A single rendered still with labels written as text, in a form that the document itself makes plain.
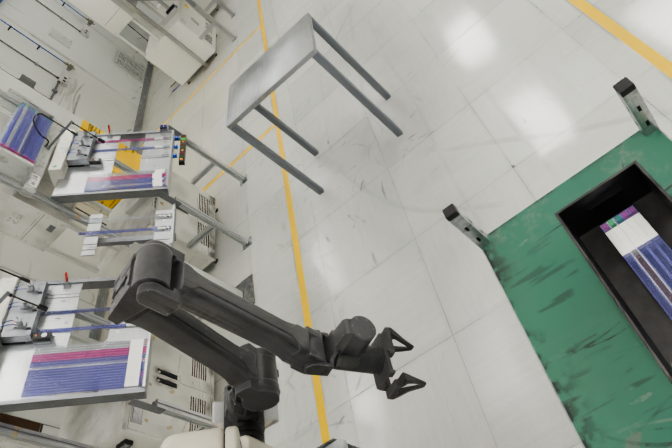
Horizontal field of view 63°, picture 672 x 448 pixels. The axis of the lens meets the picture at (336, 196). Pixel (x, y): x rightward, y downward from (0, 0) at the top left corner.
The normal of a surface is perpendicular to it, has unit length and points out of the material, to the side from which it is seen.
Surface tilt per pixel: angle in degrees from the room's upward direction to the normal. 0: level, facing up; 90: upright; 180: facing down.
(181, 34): 90
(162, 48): 90
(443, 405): 0
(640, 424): 0
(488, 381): 0
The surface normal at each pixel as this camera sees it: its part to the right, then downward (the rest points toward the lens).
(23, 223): 0.16, 0.64
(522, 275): -0.66, -0.50
